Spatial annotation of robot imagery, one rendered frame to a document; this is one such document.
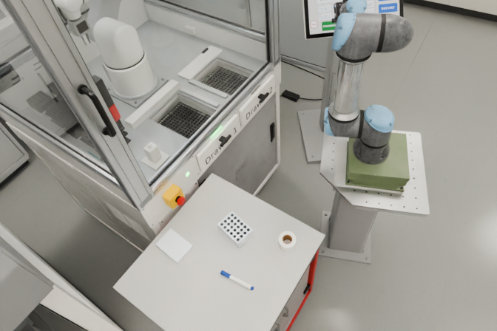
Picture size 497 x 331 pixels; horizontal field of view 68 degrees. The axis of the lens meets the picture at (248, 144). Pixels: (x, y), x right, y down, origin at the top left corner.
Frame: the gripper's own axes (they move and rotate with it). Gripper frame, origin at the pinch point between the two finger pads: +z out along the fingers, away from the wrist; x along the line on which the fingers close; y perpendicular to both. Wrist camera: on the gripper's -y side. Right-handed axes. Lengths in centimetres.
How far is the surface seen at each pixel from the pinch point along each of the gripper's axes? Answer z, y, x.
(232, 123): -22, -42, 55
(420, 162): -28, -67, -27
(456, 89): 113, -49, -121
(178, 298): -66, -99, 79
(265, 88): -4.8, -28.1, 38.3
